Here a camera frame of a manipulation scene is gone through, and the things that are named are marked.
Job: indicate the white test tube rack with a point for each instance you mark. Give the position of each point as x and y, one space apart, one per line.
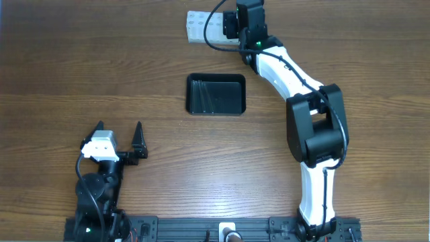
195 30

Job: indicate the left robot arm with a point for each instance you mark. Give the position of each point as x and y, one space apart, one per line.
94 190

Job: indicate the black tray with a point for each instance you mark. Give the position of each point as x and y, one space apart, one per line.
228 97

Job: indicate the clear test tube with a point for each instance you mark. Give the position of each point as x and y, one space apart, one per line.
200 102
195 97

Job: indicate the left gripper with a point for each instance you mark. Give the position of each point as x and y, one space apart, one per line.
132 157

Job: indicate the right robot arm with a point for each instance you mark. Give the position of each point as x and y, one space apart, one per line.
277 77

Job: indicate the mounting rail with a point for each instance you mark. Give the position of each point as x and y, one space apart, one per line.
195 230

